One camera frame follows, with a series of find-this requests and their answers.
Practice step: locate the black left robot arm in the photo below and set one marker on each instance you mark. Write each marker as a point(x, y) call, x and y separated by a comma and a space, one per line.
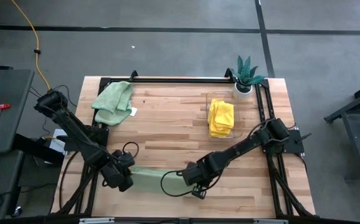
point(74, 127)

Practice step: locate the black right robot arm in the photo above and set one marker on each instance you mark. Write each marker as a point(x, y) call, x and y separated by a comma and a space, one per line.
point(245, 146)

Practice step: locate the black curved bracket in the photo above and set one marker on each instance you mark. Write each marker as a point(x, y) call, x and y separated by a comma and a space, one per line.
point(133, 74)
point(229, 73)

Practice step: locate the black diagonal frame strut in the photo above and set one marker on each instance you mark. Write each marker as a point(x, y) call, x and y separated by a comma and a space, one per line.
point(71, 199)
point(295, 199)

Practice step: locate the silver metal bracket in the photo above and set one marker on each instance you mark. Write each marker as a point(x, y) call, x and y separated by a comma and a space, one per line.
point(270, 221)
point(96, 220)

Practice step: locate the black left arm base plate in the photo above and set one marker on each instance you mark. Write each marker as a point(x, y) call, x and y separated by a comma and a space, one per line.
point(71, 144)

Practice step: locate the clear plastic bin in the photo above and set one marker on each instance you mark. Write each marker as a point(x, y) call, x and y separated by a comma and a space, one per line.
point(209, 96)

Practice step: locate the black side frame rail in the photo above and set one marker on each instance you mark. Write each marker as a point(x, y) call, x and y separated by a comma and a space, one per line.
point(268, 102)
point(260, 102)
point(90, 202)
point(79, 202)

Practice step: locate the grey side desk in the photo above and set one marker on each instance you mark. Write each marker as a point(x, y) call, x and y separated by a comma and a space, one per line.
point(5, 124)

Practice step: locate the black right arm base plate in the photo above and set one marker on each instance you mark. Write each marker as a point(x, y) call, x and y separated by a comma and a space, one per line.
point(293, 146)

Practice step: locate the black caster wheel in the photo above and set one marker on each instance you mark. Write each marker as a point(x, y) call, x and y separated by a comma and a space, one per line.
point(17, 211)

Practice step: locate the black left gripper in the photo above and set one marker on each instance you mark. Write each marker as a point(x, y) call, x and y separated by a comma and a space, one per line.
point(117, 179)

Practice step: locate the green microfiber towel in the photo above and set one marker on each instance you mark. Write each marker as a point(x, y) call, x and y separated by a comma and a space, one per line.
point(111, 99)
point(149, 180)

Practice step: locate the yellow microfiber towel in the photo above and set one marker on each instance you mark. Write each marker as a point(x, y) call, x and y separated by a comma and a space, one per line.
point(223, 115)
point(217, 135)
point(211, 124)

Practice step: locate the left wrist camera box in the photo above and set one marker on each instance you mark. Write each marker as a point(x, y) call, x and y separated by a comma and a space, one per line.
point(125, 158)

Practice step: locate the white paper sheet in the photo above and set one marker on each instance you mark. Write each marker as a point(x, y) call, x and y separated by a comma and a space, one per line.
point(57, 144)

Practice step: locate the black desk support beam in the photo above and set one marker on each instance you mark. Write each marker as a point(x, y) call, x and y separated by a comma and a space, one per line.
point(36, 149)

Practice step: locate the snake plant in white pot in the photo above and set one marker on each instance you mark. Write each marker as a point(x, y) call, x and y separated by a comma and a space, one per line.
point(245, 76)

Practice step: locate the grey metal cart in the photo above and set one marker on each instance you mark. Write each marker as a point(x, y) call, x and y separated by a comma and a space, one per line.
point(354, 124)

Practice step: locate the long black frame rail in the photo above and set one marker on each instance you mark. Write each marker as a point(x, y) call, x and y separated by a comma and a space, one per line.
point(155, 221)

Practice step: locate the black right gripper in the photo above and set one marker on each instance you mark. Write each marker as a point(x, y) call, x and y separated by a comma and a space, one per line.
point(201, 172)

